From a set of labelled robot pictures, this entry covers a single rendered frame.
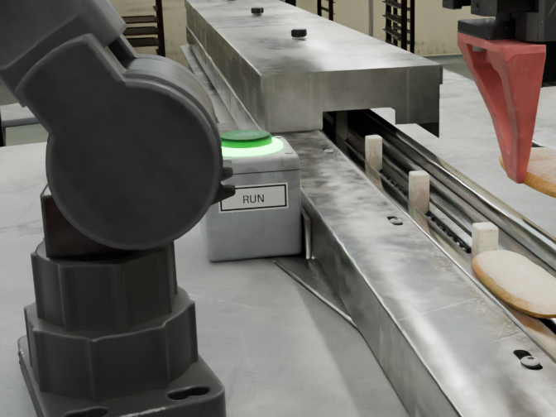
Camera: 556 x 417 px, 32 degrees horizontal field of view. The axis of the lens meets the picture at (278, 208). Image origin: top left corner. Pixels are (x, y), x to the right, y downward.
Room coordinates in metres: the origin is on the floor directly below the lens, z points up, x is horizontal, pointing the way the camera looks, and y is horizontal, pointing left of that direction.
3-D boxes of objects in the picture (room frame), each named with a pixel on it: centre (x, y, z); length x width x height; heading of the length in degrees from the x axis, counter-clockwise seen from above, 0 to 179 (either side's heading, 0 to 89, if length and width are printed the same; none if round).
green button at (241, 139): (0.69, 0.02, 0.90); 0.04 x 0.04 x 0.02
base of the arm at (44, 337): (0.46, 0.09, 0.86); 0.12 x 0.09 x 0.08; 22
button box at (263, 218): (0.69, 0.02, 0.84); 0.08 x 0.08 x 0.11; 8
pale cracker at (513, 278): (0.51, -0.14, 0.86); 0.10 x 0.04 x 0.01; 8
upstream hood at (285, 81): (1.54, 0.01, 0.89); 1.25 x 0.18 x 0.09; 8
